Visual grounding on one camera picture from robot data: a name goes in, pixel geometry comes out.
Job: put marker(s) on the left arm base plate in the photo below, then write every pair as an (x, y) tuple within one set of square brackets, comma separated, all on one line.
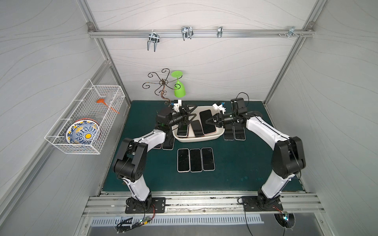
[(156, 205)]

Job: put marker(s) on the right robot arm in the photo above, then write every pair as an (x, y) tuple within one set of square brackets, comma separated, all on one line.
[(288, 159)]

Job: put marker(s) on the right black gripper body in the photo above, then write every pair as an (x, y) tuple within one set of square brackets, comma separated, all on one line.
[(220, 118)]

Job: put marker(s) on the black wire cup stand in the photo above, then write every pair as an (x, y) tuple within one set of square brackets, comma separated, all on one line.
[(163, 85)]

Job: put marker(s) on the diagonal phone white case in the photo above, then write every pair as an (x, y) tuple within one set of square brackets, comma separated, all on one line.
[(239, 133)]

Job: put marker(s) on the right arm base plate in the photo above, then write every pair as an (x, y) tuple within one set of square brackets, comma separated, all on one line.
[(254, 204)]

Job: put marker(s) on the aluminium front rail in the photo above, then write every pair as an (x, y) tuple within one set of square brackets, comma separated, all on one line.
[(201, 202)]

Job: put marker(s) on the green plastic goblet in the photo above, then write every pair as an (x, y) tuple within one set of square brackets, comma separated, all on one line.
[(179, 89)]

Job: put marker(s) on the metal bracket hook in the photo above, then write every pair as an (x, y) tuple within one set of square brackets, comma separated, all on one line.
[(291, 33)]

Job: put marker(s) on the white vent strip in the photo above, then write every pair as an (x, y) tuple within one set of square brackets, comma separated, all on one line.
[(177, 220)]

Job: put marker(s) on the small metal hook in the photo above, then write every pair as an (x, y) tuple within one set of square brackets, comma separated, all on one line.
[(219, 32)]

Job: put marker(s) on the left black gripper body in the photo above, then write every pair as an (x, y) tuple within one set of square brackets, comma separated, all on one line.
[(183, 116)]

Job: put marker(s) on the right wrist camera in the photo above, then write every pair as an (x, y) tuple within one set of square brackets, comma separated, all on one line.
[(238, 107)]

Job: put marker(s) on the white plastic storage box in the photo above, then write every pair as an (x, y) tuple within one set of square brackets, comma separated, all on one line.
[(191, 136)]

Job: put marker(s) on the phone front row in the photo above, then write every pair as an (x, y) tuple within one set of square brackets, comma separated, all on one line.
[(197, 128), (183, 160)]

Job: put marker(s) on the round black puck device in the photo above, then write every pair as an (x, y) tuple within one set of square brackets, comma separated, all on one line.
[(286, 220)]

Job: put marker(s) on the colourful patterned plate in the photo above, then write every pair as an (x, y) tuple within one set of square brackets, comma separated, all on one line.
[(82, 132)]

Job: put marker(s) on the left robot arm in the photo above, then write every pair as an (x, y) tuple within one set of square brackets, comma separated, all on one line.
[(131, 156)]

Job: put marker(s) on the metal double hook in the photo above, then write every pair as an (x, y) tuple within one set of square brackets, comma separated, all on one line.
[(153, 40)]

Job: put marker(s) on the white wire basket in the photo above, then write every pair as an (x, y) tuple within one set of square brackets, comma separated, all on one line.
[(84, 106)]

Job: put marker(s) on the aluminium cross rail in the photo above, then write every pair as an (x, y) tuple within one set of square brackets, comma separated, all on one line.
[(198, 33)]

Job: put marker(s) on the metal clip hook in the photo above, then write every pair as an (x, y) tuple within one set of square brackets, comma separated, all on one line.
[(187, 32)]

